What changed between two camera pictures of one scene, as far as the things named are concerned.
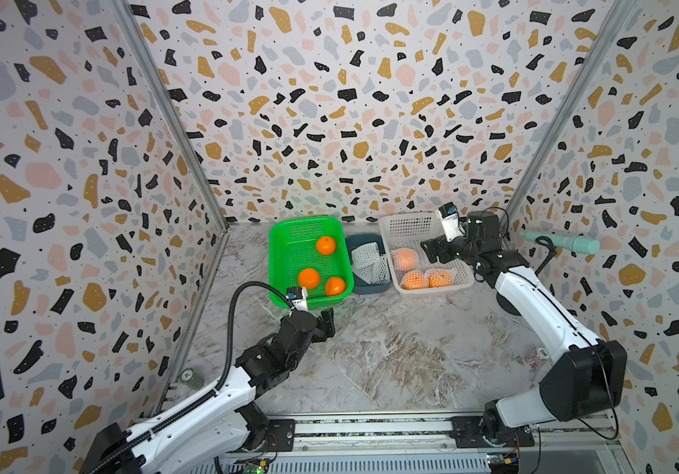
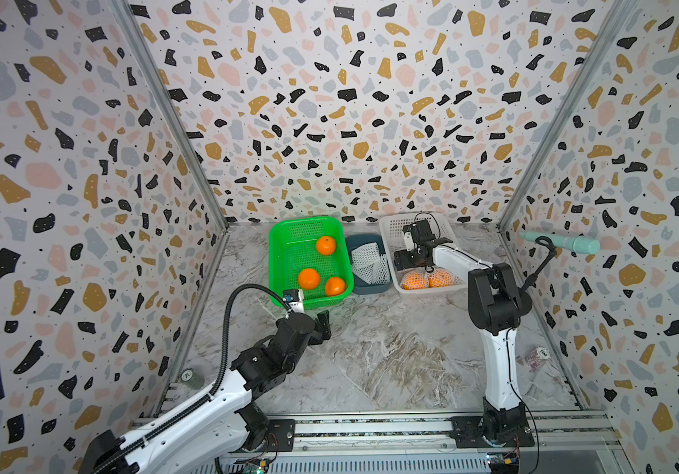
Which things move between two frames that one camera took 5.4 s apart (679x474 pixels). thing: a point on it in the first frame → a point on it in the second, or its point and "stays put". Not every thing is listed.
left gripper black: [331, 331] stays put
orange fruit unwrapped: [326, 245] stays put
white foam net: [364, 255] stays put
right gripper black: [434, 251] → [403, 259]
